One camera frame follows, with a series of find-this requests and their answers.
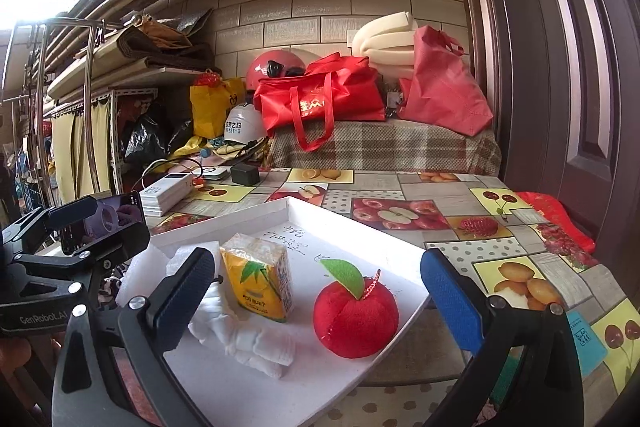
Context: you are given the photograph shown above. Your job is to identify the plaid covered box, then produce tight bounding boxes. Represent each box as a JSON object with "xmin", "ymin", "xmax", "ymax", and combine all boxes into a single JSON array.
[{"xmin": 267, "ymin": 117, "xmax": 502, "ymax": 176}]

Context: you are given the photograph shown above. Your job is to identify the white angle-iron shelf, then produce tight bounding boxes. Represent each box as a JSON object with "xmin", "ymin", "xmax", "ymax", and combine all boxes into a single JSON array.
[{"xmin": 42, "ymin": 57, "xmax": 221, "ymax": 198}]

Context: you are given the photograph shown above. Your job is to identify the black charger block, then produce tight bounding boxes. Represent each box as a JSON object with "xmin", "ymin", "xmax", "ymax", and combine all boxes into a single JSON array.
[{"xmin": 230, "ymin": 163, "xmax": 261, "ymax": 186}]

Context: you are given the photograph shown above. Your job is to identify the white cardboard tray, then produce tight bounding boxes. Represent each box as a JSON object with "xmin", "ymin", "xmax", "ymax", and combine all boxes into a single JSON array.
[{"xmin": 117, "ymin": 196, "xmax": 433, "ymax": 427}]

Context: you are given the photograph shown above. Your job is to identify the white charging cable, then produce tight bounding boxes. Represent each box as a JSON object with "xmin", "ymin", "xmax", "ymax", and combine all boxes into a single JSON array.
[{"xmin": 142, "ymin": 158, "xmax": 206, "ymax": 188}]

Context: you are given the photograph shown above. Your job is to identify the steel tube rack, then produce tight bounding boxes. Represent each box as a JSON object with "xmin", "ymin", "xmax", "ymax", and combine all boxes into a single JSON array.
[{"xmin": 0, "ymin": 19, "xmax": 108, "ymax": 228}]

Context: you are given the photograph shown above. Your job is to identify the glossy red tote bag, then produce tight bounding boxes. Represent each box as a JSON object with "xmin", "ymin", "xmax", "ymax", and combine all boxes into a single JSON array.
[{"xmin": 252, "ymin": 53, "xmax": 387, "ymax": 152}]

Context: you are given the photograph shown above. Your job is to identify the yellow shopping bag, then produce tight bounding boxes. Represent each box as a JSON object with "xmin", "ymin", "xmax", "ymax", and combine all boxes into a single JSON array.
[{"xmin": 190, "ymin": 77, "xmax": 247, "ymax": 139}]

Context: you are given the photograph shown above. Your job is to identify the fruit print tablecloth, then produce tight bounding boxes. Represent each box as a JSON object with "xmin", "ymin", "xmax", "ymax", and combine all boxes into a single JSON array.
[{"xmin": 150, "ymin": 167, "xmax": 640, "ymax": 427}]

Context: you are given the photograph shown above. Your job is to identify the red printed plastic bag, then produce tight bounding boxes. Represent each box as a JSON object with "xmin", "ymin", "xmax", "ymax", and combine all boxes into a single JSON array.
[{"xmin": 515, "ymin": 191, "xmax": 598, "ymax": 268}]

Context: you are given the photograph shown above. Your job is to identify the white power bank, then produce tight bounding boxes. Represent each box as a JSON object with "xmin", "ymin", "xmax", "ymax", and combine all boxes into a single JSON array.
[{"xmin": 139, "ymin": 173, "xmax": 195, "ymax": 219}]

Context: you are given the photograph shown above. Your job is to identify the red helmet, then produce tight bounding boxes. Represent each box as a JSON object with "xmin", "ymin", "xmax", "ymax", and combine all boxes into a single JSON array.
[{"xmin": 245, "ymin": 48, "xmax": 307, "ymax": 90}]

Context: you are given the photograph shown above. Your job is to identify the teal tissue pack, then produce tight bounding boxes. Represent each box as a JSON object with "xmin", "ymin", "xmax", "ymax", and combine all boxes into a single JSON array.
[{"xmin": 565, "ymin": 309, "xmax": 608, "ymax": 373}]

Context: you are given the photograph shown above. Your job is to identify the red nonwoven bag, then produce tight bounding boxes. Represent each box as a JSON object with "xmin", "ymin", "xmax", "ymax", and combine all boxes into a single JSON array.
[{"xmin": 398, "ymin": 25, "xmax": 494, "ymax": 138}]

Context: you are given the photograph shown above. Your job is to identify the brown door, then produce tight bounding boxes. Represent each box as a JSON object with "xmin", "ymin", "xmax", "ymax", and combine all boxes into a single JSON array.
[{"xmin": 440, "ymin": 0, "xmax": 640, "ymax": 258}]

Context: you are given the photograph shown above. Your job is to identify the red plush apple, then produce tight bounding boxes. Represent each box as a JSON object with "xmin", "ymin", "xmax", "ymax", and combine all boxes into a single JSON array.
[{"xmin": 313, "ymin": 258, "xmax": 401, "ymax": 359}]

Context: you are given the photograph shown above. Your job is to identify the yellow curtain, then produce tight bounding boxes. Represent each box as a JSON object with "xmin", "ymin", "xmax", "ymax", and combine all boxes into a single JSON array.
[{"xmin": 50, "ymin": 99, "xmax": 113, "ymax": 202}]

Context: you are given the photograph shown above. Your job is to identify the black plastic bag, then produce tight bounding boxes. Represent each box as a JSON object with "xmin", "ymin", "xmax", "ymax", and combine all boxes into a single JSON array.
[{"xmin": 122, "ymin": 107, "xmax": 193, "ymax": 162}]

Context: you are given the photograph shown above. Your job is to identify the cream foam sheets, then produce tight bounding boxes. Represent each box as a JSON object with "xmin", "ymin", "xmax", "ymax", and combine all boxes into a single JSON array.
[{"xmin": 351, "ymin": 12, "xmax": 421, "ymax": 78}]

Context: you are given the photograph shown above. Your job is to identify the white towel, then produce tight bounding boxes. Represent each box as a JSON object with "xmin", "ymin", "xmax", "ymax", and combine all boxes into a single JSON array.
[{"xmin": 187, "ymin": 279, "xmax": 297, "ymax": 380}]

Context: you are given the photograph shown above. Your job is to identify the yellow tissue pack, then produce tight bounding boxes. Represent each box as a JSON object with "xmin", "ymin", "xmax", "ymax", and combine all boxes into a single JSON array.
[{"xmin": 220, "ymin": 233, "xmax": 294, "ymax": 324}]

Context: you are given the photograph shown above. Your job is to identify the black smartphone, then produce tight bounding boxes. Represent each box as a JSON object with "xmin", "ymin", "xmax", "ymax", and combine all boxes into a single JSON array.
[{"xmin": 59, "ymin": 190, "xmax": 149, "ymax": 256}]

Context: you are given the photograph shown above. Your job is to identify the white helmet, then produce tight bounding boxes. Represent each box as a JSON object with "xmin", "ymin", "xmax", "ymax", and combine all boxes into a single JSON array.
[{"xmin": 222, "ymin": 103, "xmax": 268, "ymax": 145}]

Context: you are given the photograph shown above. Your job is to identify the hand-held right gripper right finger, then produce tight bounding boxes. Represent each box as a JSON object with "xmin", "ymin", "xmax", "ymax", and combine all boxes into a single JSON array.
[{"xmin": 420, "ymin": 248, "xmax": 585, "ymax": 427}]

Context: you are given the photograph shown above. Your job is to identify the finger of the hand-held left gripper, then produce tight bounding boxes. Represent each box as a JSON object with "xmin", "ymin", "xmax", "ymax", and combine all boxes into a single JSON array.
[
  {"xmin": 0, "ymin": 195, "xmax": 99, "ymax": 265},
  {"xmin": 12, "ymin": 221, "xmax": 152, "ymax": 308}
]

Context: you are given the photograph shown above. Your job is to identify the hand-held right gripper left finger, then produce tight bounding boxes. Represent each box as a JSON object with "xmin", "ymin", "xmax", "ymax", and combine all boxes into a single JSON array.
[{"xmin": 51, "ymin": 247, "xmax": 217, "ymax": 427}]

